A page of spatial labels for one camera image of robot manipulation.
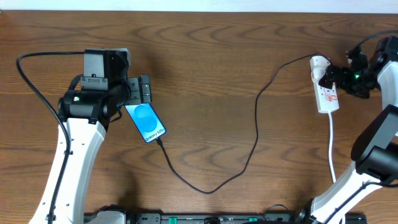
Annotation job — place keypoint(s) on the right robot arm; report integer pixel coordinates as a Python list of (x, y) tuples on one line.
[(374, 155)]

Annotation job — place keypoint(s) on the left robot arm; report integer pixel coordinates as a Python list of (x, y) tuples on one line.
[(84, 114)]

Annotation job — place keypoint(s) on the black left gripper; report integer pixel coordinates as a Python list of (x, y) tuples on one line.
[(137, 90)]

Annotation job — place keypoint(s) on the white USB charger adapter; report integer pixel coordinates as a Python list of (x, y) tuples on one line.
[(318, 73)]

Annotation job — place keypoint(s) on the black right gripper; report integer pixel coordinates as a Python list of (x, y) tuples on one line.
[(333, 74)]

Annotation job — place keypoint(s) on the blue Galaxy smartphone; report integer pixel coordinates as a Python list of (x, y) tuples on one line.
[(147, 121)]

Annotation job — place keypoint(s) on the white power strip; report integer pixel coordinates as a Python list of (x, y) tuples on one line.
[(327, 100)]

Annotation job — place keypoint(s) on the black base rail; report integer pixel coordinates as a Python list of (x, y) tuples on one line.
[(156, 218)]

